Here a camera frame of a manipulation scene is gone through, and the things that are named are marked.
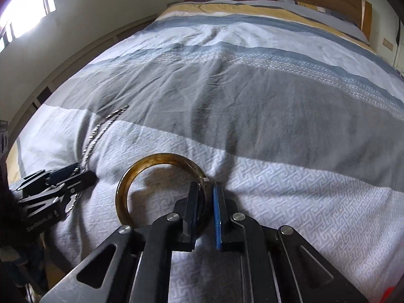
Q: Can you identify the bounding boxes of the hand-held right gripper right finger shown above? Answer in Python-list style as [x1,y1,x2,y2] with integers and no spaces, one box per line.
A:
[213,181,370,303]

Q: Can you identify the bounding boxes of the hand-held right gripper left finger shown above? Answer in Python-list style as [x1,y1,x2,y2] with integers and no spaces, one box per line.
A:
[39,181,201,303]

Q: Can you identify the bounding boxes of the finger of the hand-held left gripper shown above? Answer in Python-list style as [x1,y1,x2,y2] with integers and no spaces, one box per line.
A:
[9,163,83,195]
[18,171,97,221]

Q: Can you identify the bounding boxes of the silver twisted chain necklace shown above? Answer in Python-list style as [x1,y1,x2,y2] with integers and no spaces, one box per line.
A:
[67,104,130,209]

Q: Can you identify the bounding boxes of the tortoiseshell bangle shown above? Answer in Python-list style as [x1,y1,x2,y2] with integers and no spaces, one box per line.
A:
[116,153,211,228]

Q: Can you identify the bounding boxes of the wooden side ledge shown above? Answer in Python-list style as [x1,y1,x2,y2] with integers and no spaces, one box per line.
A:
[8,13,158,146]

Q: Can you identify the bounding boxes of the striped duvet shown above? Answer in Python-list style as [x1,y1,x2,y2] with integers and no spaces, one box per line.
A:
[6,0,404,303]

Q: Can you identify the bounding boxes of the bright window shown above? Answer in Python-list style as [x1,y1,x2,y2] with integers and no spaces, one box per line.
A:
[0,0,61,51]

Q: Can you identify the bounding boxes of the grey pillow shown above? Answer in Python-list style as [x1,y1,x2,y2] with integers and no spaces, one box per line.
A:
[278,0,370,43]

